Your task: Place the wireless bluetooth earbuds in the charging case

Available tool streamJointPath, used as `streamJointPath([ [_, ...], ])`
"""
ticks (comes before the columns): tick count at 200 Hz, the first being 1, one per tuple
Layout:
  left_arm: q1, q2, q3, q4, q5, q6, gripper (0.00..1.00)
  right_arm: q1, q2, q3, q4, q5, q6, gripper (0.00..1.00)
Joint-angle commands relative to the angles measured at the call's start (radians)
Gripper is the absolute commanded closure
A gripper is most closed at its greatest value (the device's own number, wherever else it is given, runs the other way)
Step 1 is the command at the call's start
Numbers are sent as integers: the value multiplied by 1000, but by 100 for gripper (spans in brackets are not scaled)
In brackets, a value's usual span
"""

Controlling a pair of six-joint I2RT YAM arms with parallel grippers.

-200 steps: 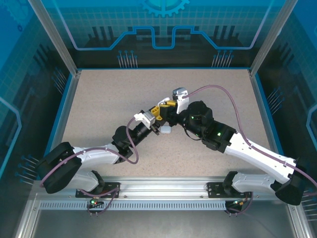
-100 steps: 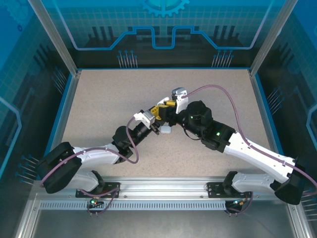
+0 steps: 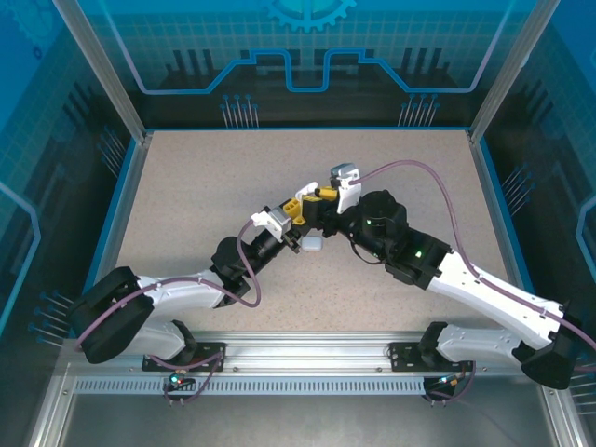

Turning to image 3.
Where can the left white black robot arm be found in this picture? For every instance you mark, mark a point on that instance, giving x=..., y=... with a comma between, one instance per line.
x=181, y=291

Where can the aluminium frame post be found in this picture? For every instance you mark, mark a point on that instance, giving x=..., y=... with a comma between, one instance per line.
x=46, y=419
x=105, y=70
x=563, y=419
x=510, y=70

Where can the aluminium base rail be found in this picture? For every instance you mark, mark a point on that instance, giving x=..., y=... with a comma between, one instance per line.
x=307, y=349

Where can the aluminium table side rail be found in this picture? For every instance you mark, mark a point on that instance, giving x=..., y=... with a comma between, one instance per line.
x=125, y=209
x=489, y=195

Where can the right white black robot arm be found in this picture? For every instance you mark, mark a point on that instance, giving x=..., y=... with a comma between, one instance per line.
x=489, y=293

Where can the lit LED connector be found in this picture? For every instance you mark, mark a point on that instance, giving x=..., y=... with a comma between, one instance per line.
x=177, y=381
x=447, y=380

